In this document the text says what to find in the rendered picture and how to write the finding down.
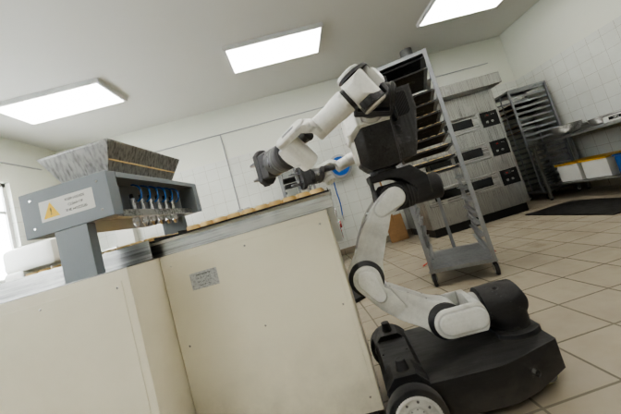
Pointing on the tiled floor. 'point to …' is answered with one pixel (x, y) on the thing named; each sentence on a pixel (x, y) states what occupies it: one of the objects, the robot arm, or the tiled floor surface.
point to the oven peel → (397, 228)
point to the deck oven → (474, 161)
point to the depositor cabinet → (94, 347)
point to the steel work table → (574, 155)
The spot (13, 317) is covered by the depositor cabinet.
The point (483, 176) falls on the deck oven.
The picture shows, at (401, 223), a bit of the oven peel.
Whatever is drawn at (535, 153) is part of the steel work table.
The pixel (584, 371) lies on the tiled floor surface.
